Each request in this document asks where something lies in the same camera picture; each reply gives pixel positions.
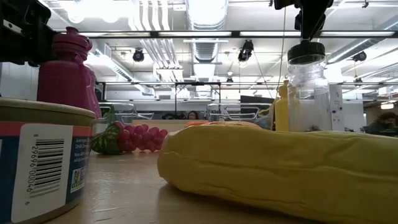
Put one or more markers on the black monitor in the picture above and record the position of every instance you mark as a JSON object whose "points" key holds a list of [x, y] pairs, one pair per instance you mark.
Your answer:
{"points": [[258, 99]]}

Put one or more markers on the white pillar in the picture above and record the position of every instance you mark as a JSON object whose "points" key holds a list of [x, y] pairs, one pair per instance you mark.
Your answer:
{"points": [[337, 105]]}

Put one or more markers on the black background rig frame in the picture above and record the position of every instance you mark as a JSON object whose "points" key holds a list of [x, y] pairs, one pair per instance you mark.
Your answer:
{"points": [[199, 83]]}

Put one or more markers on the red grape bunch with leaf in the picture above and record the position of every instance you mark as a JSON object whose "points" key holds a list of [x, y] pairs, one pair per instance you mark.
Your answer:
{"points": [[140, 137]]}

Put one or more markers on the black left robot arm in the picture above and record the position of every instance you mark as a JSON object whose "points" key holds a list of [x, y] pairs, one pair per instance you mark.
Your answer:
{"points": [[21, 40]]}

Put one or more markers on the magenta squeeze bottle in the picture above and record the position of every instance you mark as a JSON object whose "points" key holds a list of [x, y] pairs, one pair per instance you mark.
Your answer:
{"points": [[68, 87]]}

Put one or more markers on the yellow banana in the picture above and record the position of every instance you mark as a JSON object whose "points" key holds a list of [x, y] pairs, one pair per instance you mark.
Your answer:
{"points": [[264, 174]]}

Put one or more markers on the person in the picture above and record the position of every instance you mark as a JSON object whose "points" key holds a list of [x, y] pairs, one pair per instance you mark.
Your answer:
{"points": [[192, 115], [384, 124]]}

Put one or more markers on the black overhead frame bar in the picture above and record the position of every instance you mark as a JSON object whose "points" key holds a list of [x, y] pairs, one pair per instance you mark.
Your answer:
{"points": [[235, 34]]}

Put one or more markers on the clear bottle black cap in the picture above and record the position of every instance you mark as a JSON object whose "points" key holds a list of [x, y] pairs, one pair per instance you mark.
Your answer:
{"points": [[308, 93]]}

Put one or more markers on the yellow squeeze bottle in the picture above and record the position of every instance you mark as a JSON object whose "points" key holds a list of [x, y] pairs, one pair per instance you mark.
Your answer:
{"points": [[281, 112]]}

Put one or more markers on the black ceiling spotlight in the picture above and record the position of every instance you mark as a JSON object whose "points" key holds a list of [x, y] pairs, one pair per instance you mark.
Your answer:
{"points": [[138, 55], [245, 49], [360, 56]]}

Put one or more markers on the tin can blue label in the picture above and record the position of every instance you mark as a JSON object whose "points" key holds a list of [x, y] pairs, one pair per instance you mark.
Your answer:
{"points": [[40, 174]]}

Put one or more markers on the green striped-leaf plant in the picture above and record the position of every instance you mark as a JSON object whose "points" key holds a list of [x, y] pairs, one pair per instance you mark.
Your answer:
{"points": [[109, 116]]}

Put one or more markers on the orange carrot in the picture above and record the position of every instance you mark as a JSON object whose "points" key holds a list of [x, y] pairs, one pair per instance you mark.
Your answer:
{"points": [[224, 124]]}

